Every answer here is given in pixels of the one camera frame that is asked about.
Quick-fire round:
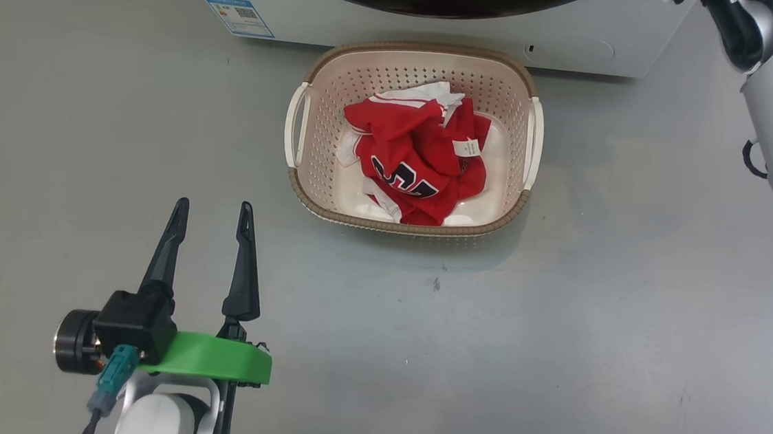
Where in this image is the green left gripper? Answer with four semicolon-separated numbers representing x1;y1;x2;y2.
124;191;279;434

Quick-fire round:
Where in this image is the red and white jersey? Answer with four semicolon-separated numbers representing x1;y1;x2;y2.
331;78;500;233

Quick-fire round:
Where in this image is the white front-load washing machine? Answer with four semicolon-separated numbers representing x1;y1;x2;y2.
193;0;700;113

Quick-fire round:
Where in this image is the cream perforated laundry basket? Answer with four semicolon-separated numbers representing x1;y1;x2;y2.
277;28;554;251

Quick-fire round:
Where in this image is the blue energy label sticker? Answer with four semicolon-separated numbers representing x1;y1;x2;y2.
204;0;275;44

